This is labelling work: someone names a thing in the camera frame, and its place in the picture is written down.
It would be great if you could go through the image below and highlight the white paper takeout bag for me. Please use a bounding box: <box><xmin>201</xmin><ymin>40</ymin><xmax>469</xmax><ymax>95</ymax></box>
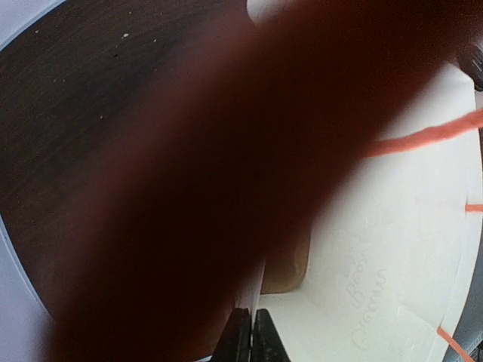
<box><xmin>48</xmin><ymin>0</ymin><xmax>483</xmax><ymax>362</ymax></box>

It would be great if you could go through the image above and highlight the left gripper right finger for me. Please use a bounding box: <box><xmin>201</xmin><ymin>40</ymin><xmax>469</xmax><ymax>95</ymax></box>
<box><xmin>251</xmin><ymin>308</ymin><xmax>291</xmax><ymax>362</ymax></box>

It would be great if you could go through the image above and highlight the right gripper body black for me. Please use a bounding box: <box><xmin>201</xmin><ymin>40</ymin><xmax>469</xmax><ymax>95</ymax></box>
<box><xmin>457</xmin><ymin>44</ymin><xmax>482</xmax><ymax>91</ymax></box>

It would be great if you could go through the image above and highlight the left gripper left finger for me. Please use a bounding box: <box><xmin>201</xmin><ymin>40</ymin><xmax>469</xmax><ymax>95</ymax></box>
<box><xmin>211</xmin><ymin>308</ymin><xmax>251</xmax><ymax>362</ymax></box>

